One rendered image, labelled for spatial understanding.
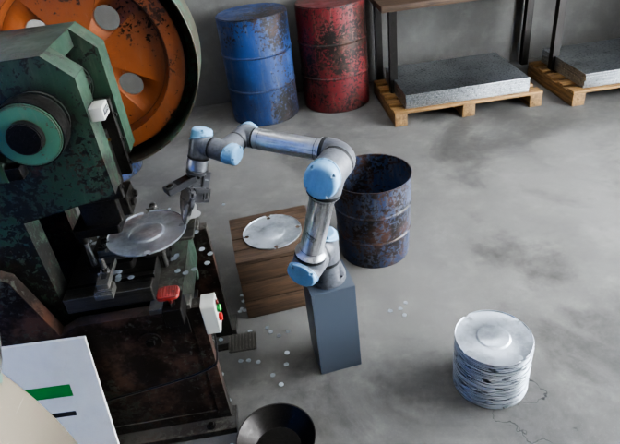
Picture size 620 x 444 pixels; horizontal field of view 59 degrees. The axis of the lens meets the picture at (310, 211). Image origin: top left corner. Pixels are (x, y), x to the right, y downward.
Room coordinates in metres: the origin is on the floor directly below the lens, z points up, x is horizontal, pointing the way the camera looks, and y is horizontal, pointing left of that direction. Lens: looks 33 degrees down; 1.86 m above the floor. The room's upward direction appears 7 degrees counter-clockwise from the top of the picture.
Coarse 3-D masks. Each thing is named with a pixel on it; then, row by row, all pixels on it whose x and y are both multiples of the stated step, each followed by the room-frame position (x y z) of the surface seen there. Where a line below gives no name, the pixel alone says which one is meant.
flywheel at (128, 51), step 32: (0, 0) 1.98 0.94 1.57; (32, 0) 2.02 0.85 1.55; (64, 0) 2.03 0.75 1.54; (96, 0) 2.03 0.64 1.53; (128, 0) 2.04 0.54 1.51; (160, 0) 2.03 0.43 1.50; (96, 32) 2.03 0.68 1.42; (128, 32) 2.04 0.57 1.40; (160, 32) 2.01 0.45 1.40; (128, 64) 2.04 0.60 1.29; (160, 64) 2.04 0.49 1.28; (128, 96) 2.03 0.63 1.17; (160, 96) 2.04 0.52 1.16; (160, 128) 2.00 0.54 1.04
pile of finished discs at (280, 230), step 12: (264, 216) 2.34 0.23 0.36; (276, 216) 2.34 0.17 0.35; (288, 216) 2.32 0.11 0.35; (252, 228) 2.25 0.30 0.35; (264, 228) 2.23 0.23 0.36; (276, 228) 2.22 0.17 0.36; (288, 228) 2.21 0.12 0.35; (300, 228) 2.20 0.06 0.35; (252, 240) 2.15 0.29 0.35; (264, 240) 2.14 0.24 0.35; (276, 240) 2.13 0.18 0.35; (288, 240) 2.11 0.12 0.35
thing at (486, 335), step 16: (464, 320) 1.56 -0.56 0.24; (480, 320) 1.55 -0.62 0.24; (496, 320) 1.54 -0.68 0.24; (512, 320) 1.53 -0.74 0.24; (464, 336) 1.48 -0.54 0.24; (480, 336) 1.46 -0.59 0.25; (496, 336) 1.45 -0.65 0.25; (512, 336) 1.45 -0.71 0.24; (528, 336) 1.44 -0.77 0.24; (464, 352) 1.40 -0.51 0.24; (480, 352) 1.39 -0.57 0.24; (496, 352) 1.38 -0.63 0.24; (512, 352) 1.37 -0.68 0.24; (528, 352) 1.36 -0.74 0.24
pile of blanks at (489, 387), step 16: (464, 368) 1.39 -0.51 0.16; (480, 368) 1.34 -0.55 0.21; (496, 368) 1.32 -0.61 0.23; (512, 368) 1.31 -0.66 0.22; (528, 368) 1.36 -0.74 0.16; (464, 384) 1.40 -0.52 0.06; (480, 384) 1.34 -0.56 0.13; (496, 384) 1.32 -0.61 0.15; (512, 384) 1.31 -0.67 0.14; (480, 400) 1.34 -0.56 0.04; (496, 400) 1.31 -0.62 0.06; (512, 400) 1.32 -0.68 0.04
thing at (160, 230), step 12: (132, 216) 1.79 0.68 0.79; (156, 216) 1.77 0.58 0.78; (168, 216) 1.76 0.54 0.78; (180, 216) 1.75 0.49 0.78; (132, 228) 1.71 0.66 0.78; (144, 228) 1.69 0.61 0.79; (156, 228) 1.68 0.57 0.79; (168, 228) 1.68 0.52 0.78; (180, 228) 1.67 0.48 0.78; (108, 240) 1.65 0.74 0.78; (120, 240) 1.64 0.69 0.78; (132, 240) 1.63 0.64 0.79; (144, 240) 1.61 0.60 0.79; (156, 240) 1.61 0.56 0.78; (168, 240) 1.60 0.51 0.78; (120, 252) 1.56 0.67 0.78; (132, 252) 1.56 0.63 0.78; (156, 252) 1.54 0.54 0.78
